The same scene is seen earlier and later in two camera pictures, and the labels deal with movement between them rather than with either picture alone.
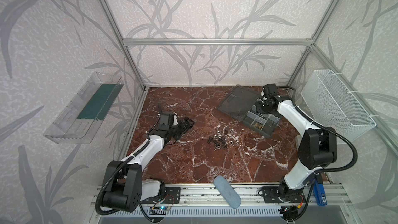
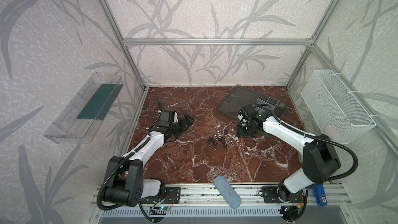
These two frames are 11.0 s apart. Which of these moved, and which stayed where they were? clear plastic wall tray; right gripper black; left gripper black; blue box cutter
Moved: right gripper black
Stayed: clear plastic wall tray; blue box cutter; left gripper black
